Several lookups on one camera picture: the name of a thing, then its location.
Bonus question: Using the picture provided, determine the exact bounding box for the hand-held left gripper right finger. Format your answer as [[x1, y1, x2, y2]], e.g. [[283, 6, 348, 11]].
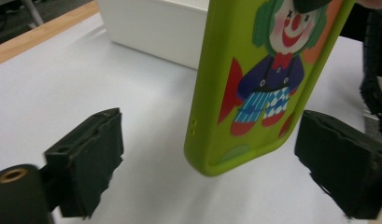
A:
[[293, 109, 382, 220]]

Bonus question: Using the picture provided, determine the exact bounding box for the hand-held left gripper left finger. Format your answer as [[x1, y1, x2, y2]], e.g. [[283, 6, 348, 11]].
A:
[[43, 107, 124, 219]]

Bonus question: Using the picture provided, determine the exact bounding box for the green clown phone case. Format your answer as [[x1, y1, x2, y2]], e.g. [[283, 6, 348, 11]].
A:
[[183, 0, 357, 177]]

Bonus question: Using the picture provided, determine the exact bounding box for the white long plastic tray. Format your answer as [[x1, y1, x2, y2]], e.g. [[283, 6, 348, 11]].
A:
[[96, 0, 211, 70]]

